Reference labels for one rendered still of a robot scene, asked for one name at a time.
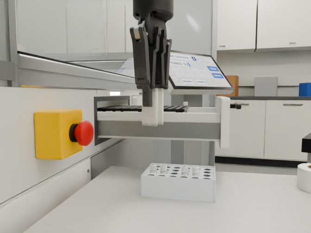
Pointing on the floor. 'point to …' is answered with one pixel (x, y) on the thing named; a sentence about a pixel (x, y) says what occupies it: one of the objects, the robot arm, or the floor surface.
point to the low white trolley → (182, 207)
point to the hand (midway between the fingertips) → (152, 107)
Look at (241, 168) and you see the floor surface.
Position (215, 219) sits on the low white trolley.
